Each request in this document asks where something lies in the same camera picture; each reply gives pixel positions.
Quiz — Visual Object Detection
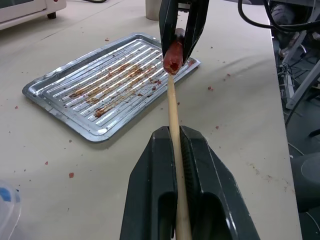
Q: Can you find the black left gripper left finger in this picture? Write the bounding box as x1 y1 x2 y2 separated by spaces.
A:
119 125 179 240

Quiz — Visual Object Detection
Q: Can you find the dark grey rounded base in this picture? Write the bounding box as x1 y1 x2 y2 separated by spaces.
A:
289 151 320 214

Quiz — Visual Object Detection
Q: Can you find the metal cup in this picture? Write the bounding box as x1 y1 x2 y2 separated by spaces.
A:
145 0 162 21

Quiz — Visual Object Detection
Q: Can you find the red sausage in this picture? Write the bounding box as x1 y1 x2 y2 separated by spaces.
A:
163 27 186 76

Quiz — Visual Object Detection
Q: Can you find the clear plastic container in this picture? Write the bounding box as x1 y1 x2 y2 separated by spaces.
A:
0 178 22 240

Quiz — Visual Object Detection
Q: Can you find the white toaster oven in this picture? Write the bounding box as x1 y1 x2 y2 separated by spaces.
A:
0 0 67 31

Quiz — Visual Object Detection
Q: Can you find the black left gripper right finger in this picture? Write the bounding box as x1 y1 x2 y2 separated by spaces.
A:
179 125 261 240

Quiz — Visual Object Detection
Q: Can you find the black cable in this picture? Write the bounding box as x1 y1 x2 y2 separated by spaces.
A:
237 0 320 33

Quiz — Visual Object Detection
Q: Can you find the grey metal frame leg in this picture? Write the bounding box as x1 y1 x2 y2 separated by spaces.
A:
284 29 320 110

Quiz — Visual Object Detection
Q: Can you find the wooden skewer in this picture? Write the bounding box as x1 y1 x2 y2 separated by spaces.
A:
167 74 193 240

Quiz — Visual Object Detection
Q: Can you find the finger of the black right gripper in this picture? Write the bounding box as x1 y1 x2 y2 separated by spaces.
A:
158 0 180 60
181 0 210 67

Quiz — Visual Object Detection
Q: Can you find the ribbed metal baking tray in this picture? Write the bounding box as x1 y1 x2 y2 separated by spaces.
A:
21 31 202 143

